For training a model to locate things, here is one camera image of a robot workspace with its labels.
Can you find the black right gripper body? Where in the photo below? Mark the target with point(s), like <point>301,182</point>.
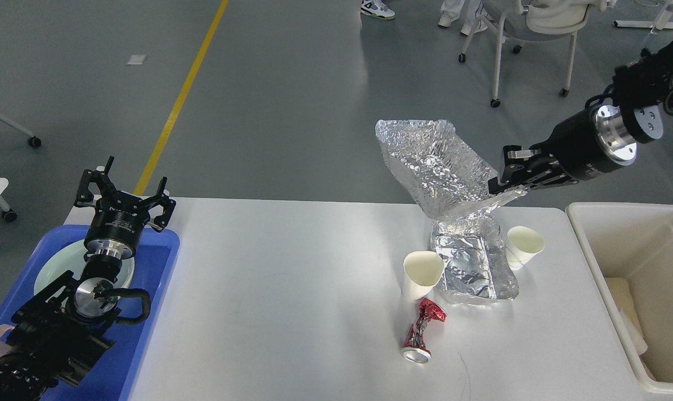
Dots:
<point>592,143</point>

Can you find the aluminium foil tray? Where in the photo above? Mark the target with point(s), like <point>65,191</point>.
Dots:
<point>476,271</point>
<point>444,176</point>

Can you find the white chair leg with caster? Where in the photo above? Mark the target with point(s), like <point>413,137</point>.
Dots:
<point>32,140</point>

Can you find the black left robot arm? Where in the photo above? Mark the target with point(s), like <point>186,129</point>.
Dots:
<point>59,334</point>

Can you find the white shoe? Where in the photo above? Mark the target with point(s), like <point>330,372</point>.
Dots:
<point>446,19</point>
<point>470,27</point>

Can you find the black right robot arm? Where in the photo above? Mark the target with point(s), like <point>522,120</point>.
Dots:
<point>642,90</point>

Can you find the white sneaker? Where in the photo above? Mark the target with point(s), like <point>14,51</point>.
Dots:
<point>377,9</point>

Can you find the crushed red soda can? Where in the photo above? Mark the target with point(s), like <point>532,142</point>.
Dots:
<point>414,347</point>

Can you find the light green plate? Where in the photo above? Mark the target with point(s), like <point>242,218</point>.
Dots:
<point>71,258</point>

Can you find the beige plastic bin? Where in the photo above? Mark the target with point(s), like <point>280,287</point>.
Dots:
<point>634,241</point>

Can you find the floor socket cover right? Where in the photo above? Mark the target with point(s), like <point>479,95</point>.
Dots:
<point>512,194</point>

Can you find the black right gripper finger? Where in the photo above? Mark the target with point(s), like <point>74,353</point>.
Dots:
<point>524,164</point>
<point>513,177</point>

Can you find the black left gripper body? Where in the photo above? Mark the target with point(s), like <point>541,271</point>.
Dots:
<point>116,232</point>

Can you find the white office chair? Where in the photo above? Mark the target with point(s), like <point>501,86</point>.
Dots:
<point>533,21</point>

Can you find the white paper cup under arm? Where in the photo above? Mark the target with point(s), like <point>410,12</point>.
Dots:
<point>422,270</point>

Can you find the white paper cup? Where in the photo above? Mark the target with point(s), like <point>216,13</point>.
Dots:
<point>521,245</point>

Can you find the white frame base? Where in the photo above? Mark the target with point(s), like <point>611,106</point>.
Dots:
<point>662,21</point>

